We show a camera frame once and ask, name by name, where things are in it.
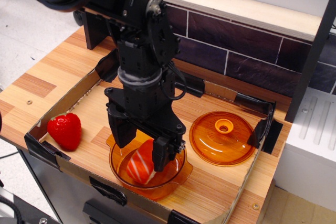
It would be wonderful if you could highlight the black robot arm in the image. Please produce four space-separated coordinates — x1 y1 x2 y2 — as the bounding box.
37 0 185 172

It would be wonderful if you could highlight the black corrugated hose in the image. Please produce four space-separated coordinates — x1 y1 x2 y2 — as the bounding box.
0 194 24 224

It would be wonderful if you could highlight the red toy strawberry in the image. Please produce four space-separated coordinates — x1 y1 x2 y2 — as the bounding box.
47 113 82 151

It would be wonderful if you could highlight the black caster wheel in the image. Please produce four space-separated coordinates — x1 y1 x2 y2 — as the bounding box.
73 10 83 26

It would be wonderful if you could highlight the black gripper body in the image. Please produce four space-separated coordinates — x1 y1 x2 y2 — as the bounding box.
104 68 186 153

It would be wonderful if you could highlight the black vertical post right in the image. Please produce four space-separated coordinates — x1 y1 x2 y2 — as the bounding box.
285 0 335 123

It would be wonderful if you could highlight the dark brick pattern backsplash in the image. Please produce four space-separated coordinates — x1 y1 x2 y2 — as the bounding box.
162 1 336 98

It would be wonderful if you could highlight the black vertical post left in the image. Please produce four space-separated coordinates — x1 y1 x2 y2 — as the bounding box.
79 10 110 50

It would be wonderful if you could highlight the orange transparent pot lid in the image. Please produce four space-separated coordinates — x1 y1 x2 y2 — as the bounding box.
189 111 258 166

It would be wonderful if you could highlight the black vertical post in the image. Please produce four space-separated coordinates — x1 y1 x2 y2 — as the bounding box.
285 0 335 123
79 10 110 50

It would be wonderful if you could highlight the cardboard fence with black tape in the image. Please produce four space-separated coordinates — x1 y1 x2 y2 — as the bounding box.
25 50 289 223

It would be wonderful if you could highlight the salmon nigiri sushi toy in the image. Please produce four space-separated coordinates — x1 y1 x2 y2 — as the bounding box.
126 139 156 185

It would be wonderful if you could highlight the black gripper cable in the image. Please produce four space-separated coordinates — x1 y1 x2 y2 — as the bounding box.
160 61 187 101

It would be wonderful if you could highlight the black handle below table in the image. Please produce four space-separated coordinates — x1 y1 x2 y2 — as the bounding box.
82 200 111 223

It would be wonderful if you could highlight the white ribbed plastic box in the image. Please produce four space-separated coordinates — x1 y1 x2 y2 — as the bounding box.
275 88 335 211

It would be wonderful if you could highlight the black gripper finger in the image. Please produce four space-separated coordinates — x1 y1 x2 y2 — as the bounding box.
108 111 137 148
152 136 175 172

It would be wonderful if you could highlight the orange transparent pot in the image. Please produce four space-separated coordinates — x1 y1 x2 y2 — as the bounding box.
106 131 193 201

